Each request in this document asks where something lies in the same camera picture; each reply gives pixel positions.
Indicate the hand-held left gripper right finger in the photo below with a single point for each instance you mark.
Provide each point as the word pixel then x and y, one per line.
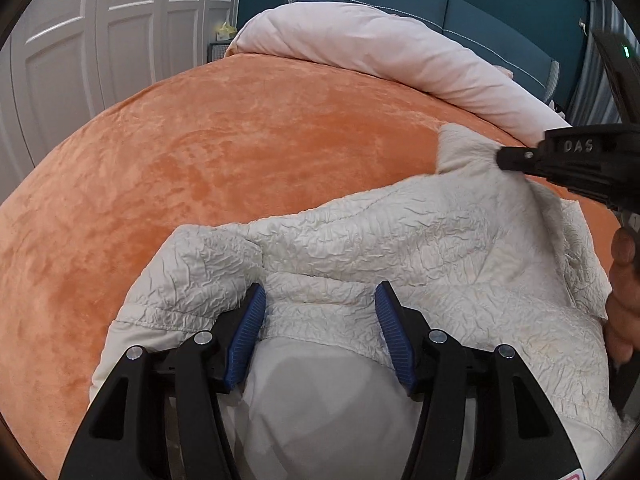
pixel 394 337

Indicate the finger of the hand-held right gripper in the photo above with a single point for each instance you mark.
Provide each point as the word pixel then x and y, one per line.
pixel 520 159

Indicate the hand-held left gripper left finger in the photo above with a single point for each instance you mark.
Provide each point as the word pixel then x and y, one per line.
pixel 247 327

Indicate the white crinkled jacket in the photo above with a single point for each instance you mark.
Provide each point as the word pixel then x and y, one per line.
pixel 400 240

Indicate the person's right hand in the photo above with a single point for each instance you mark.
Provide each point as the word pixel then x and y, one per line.
pixel 624 300

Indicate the grey striped curtain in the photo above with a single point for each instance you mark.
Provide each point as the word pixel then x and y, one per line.
pixel 602 85

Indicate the blue padded headboard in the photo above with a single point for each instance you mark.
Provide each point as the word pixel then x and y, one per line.
pixel 500 15

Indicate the pale pink duvet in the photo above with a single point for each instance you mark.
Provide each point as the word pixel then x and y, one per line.
pixel 400 45

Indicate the orange velvet bed blanket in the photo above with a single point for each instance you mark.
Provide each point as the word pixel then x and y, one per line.
pixel 225 150

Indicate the small bedside table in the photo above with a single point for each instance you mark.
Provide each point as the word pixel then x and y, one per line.
pixel 219 51

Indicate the yellow tissue pack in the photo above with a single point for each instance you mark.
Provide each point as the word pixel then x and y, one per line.
pixel 226 31

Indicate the white panelled wardrobe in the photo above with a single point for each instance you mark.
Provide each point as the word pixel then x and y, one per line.
pixel 125 35

